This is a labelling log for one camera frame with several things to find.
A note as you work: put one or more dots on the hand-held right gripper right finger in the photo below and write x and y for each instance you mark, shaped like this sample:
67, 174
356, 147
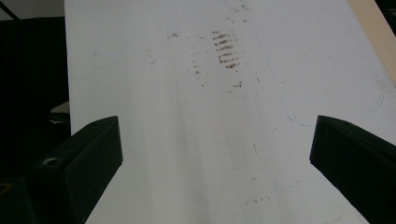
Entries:
358, 165

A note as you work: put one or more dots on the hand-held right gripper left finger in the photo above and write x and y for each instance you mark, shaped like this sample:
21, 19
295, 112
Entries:
81, 168

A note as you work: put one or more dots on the dark curtain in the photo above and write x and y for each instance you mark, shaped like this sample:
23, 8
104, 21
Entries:
31, 93

